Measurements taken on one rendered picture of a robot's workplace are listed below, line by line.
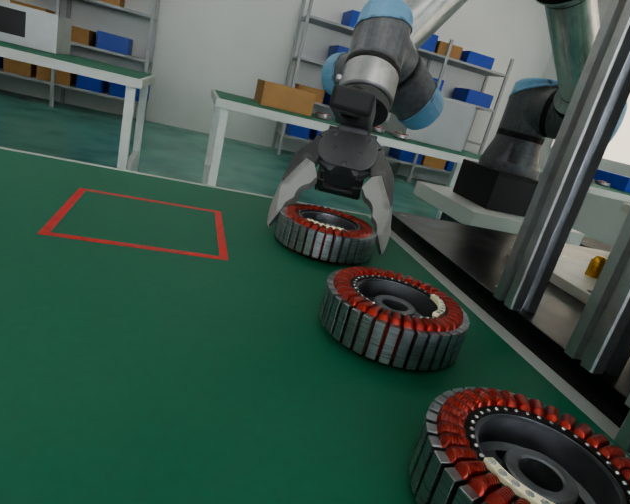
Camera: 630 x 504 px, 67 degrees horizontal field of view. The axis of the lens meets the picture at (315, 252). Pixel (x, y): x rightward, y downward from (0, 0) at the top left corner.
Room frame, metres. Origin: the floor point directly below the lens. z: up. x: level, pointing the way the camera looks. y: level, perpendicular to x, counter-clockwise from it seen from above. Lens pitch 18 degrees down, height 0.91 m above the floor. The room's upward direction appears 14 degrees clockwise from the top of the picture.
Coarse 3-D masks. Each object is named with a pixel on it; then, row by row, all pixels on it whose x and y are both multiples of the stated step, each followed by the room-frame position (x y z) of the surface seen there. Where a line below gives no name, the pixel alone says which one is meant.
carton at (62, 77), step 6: (42, 66) 5.69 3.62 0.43; (36, 72) 5.67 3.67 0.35; (42, 72) 5.69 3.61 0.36; (48, 72) 5.71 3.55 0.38; (60, 72) 5.75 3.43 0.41; (66, 72) 5.77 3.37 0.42; (42, 78) 5.69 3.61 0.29; (48, 78) 5.71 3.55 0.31; (60, 78) 5.75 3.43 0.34; (66, 78) 5.77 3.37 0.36; (72, 78) 5.90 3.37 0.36; (66, 84) 5.77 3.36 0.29; (72, 84) 5.92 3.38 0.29
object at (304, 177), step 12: (300, 168) 0.56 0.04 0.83; (312, 168) 0.56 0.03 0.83; (288, 180) 0.55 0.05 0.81; (300, 180) 0.55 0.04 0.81; (312, 180) 0.55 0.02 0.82; (276, 192) 0.55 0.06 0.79; (288, 192) 0.54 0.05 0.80; (300, 192) 0.56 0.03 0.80; (276, 204) 0.53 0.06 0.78; (288, 204) 0.55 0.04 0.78; (276, 216) 0.53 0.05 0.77
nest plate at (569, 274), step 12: (564, 264) 0.62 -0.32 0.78; (576, 264) 0.64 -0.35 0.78; (588, 264) 0.66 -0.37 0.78; (552, 276) 0.55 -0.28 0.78; (564, 276) 0.55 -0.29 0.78; (576, 276) 0.57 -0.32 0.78; (588, 276) 0.58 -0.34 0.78; (564, 288) 0.53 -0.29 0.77; (576, 288) 0.52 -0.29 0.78; (588, 288) 0.52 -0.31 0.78
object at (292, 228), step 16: (288, 208) 0.52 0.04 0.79; (304, 208) 0.55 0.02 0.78; (320, 208) 0.56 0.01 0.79; (288, 224) 0.49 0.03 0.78; (304, 224) 0.48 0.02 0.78; (320, 224) 0.49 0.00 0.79; (336, 224) 0.55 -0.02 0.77; (352, 224) 0.54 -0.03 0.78; (368, 224) 0.54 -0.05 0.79; (288, 240) 0.48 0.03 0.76; (304, 240) 0.47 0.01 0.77; (320, 240) 0.47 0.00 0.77; (336, 240) 0.47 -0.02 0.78; (352, 240) 0.48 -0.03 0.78; (368, 240) 0.49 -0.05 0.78; (320, 256) 0.48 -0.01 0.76; (336, 256) 0.47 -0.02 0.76; (352, 256) 0.48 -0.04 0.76; (368, 256) 0.51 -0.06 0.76
